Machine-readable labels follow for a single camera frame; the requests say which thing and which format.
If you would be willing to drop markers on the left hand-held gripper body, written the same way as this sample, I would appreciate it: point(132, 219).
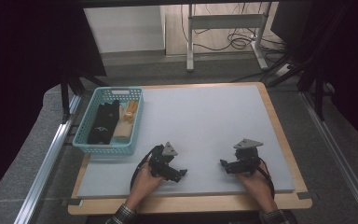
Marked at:
point(161, 163)

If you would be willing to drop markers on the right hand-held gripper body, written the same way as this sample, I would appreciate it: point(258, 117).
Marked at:
point(247, 160)

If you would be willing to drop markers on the turquoise plastic basket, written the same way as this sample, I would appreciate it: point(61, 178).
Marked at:
point(110, 146)

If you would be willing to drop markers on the person's right hand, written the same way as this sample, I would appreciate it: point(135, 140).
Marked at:
point(258, 186)

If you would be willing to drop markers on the person's left hand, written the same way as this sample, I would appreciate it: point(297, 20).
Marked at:
point(143, 186)

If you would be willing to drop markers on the black tape piece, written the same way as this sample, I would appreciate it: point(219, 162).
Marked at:
point(71, 202)
point(304, 195)

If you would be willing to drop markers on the white power strip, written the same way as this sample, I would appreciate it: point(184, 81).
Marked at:
point(282, 70)

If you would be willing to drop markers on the black tripod stand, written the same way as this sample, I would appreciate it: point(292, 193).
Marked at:
point(318, 84)
point(65, 93)

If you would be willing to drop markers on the white cabinet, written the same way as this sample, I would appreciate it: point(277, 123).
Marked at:
point(124, 28)

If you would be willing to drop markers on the dark curtain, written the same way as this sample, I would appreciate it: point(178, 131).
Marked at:
point(28, 62)
point(354, 62)

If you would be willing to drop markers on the aluminium rail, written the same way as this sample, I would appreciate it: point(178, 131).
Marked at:
point(338, 155)
point(48, 155)

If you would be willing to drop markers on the white metal desk frame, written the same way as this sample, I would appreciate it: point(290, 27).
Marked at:
point(223, 21)

